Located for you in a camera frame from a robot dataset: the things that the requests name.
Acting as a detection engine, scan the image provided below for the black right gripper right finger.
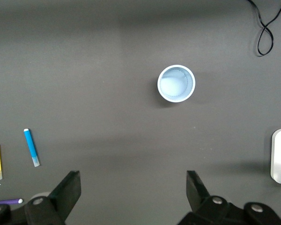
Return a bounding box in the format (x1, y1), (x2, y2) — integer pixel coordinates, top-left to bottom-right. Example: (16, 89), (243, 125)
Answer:
(177, 170), (281, 225)

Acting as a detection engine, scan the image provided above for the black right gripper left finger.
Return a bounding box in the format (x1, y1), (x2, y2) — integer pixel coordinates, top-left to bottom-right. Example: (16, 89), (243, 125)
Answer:
(0, 170), (81, 225)

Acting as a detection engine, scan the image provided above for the blue marker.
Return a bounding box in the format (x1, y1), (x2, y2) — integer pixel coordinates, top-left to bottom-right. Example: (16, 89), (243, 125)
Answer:
(23, 128), (41, 168)

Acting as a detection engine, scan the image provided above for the purple marker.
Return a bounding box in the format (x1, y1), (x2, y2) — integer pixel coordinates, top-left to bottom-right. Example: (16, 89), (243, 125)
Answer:
(0, 198), (23, 206)

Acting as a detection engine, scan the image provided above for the light blue plastic cup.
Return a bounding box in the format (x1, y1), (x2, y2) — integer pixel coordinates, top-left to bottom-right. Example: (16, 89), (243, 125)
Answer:
(157, 64), (196, 103)

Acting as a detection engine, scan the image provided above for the thin black loose cable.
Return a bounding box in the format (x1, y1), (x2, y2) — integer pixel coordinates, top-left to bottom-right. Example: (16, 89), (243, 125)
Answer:
(247, 0), (281, 56)

